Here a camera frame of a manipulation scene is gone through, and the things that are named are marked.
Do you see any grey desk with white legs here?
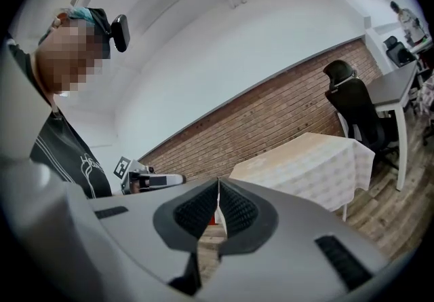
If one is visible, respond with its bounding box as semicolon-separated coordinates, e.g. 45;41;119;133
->
368;59;420;192

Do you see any black head-mounted camera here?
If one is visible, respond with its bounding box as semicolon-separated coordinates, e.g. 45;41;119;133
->
110;14;132;53

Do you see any pink checked cloth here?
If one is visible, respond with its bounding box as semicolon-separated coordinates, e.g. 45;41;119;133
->
416;75;434;115

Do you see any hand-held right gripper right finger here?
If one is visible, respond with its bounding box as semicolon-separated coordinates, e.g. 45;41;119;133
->
202;177;389;302

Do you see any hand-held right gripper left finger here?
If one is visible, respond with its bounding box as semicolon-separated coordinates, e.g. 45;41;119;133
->
88;176;220;297

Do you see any person's head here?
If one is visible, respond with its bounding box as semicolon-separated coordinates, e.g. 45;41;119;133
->
36;7;113;95

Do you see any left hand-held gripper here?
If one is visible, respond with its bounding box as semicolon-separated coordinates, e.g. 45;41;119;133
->
113;156;186;195

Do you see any black head strap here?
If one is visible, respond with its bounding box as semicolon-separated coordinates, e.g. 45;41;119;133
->
86;7;113;60

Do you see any black mesh office chair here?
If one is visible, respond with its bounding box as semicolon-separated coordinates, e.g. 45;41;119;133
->
322;59;400;172

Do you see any person in dark apron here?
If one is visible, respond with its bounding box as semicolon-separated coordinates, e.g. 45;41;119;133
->
6;39;113;200

